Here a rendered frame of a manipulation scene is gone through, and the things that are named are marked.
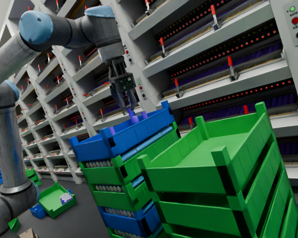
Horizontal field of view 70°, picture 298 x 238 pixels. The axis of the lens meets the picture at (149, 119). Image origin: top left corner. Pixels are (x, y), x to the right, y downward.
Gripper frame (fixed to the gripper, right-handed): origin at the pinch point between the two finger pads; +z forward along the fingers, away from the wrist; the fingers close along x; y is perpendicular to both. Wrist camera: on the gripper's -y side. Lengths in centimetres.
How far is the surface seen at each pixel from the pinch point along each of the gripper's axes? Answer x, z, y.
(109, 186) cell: -18.5, 13.8, 22.8
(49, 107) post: -41, 13, -149
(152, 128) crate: 0.3, 2.8, 20.8
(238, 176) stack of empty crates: 1, 1, 56
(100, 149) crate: -16.7, 0.5, 25.0
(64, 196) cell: -52, 73, -82
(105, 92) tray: 2, 1, -56
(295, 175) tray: 43, 35, 37
